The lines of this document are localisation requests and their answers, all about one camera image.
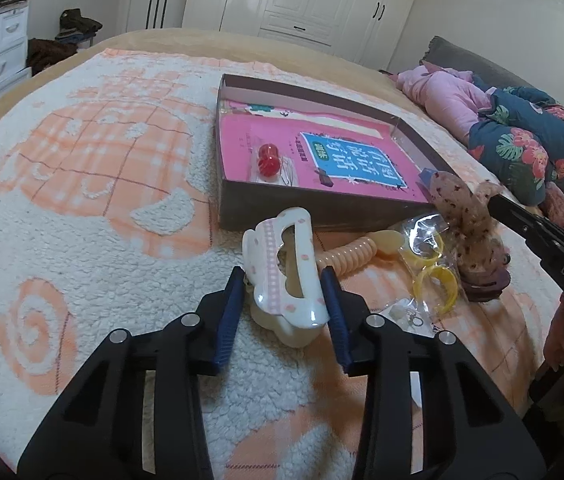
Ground beige dotted mesh hair bow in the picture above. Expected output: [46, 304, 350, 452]
[427, 171, 510, 287]

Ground tan bed cover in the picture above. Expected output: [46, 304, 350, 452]
[0, 28, 465, 162]

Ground white wardrobe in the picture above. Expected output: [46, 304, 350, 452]
[182, 0, 414, 70]

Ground pink padded garment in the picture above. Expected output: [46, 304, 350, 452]
[391, 62, 491, 146]

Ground yellow rings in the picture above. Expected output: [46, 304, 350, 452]
[397, 212, 461, 318]

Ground blue floral quilt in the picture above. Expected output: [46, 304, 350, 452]
[467, 77, 564, 206]

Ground pearl earrings card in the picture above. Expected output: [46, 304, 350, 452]
[379, 298, 441, 337]

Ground peach spiral hair clip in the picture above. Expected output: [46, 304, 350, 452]
[315, 230, 405, 278]

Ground white pink hair claw clip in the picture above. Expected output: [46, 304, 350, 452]
[242, 207, 329, 349]

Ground small blue box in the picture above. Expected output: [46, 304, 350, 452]
[419, 168, 437, 188]

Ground maroon hair barrette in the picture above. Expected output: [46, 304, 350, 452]
[460, 266, 510, 302]

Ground orange white fleece blanket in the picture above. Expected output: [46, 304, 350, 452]
[0, 48, 558, 479]

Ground pile of dark clothes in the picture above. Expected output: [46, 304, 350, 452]
[26, 9, 103, 76]

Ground dark cardboard box tray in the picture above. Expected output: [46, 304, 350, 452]
[215, 74, 450, 232]

